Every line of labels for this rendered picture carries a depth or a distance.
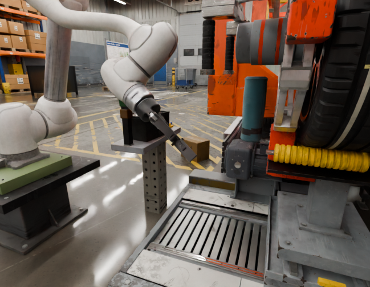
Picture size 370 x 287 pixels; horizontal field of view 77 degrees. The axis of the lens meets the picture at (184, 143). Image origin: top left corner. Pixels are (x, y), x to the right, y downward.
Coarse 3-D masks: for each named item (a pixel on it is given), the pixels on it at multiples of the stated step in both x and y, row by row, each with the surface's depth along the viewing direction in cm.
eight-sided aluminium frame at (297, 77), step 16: (288, 0) 86; (288, 48) 52; (304, 48) 52; (288, 64) 53; (304, 64) 52; (288, 80) 54; (304, 80) 53; (288, 96) 92; (304, 96) 57; (288, 112) 83; (288, 128) 70
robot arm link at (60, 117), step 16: (64, 0) 95; (80, 0) 101; (48, 32) 103; (64, 32) 104; (48, 48) 106; (64, 48) 107; (48, 64) 108; (64, 64) 111; (48, 80) 112; (64, 80) 115; (48, 96) 115; (64, 96) 119; (48, 112) 115; (64, 112) 120; (48, 128) 116; (64, 128) 124
